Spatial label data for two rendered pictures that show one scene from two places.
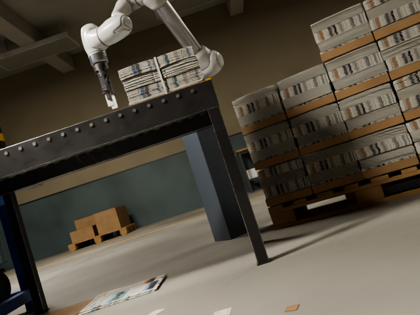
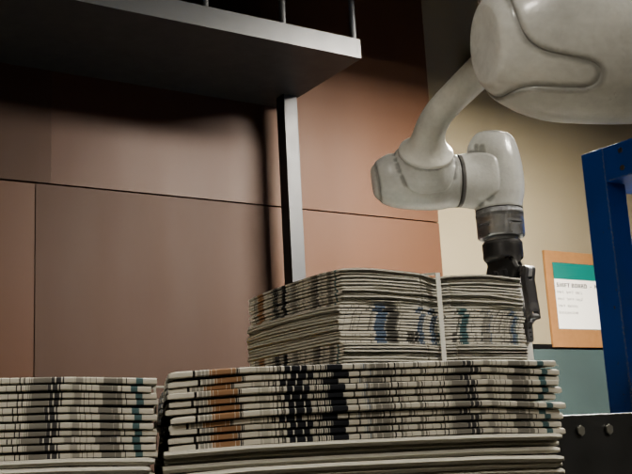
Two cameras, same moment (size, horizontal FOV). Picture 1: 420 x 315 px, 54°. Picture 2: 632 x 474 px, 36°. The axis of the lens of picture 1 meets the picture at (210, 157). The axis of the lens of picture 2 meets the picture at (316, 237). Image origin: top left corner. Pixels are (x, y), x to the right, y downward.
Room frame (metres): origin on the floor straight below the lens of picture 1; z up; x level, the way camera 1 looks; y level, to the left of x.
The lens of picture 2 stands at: (3.33, -0.93, 0.78)
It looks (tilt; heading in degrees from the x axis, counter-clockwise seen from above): 12 degrees up; 145
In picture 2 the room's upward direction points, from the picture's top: 3 degrees counter-clockwise
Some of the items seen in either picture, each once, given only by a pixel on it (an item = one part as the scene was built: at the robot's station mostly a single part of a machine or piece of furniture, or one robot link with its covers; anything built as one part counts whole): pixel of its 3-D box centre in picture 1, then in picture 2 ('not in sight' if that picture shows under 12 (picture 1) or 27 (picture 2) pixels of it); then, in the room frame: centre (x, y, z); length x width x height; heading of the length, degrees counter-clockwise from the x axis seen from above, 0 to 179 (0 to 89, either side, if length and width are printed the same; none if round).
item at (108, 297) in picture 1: (125, 292); not in sight; (2.03, 0.59, 0.01); 0.37 x 0.28 x 0.01; 88
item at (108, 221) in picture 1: (100, 227); not in sight; (8.47, 2.56, 0.28); 1.20 x 0.80 x 0.56; 88
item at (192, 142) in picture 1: (211, 166); not in sight; (2.85, 0.01, 0.50); 0.20 x 0.20 x 1.00; 35
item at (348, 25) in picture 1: (344, 39); not in sight; (2.40, -0.97, 0.95); 0.38 x 0.29 x 0.23; 157
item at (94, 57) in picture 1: (99, 59); (500, 226); (2.06, 0.39, 1.16); 0.09 x 0.09 x 0.06
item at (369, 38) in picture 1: (349, 53); not in sight; (2.40, -0.97, 0.86); 0.38 x 0.29 x 0.04; 157
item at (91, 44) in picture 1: (94, 39); (488, 171); (2.05, 0.37, 1.27); 0.13 x 0.11 x 0.16; 62
